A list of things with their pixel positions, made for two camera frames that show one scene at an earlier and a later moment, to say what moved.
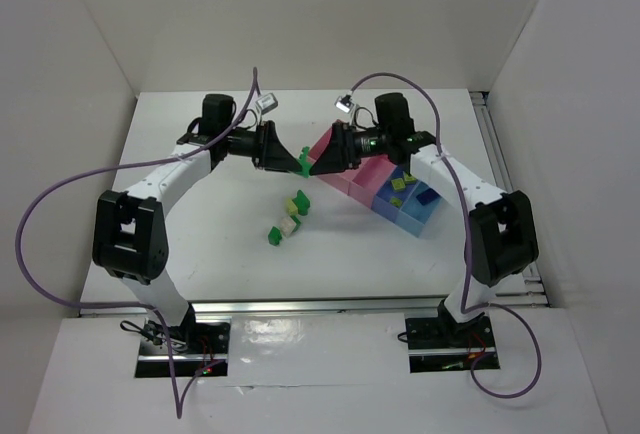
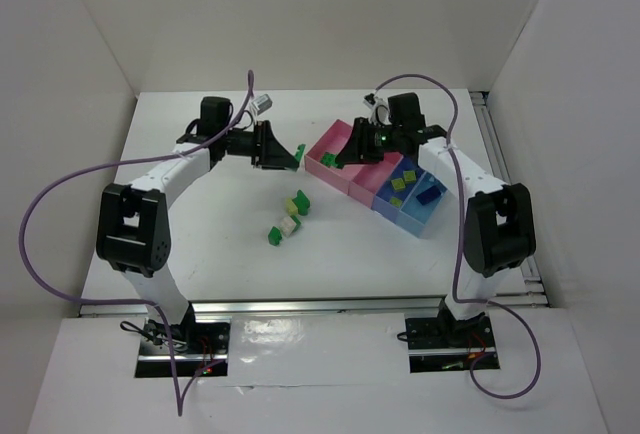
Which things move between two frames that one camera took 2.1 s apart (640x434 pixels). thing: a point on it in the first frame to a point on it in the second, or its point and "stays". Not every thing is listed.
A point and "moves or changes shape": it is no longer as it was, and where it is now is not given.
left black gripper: [264, 145] stays
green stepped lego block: [305, 161] moves or changes shape
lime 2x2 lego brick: [408, 179] stays
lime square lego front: [398, 184] stays
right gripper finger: [326, 164] to [349, 154]
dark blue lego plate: [428, 196] stays
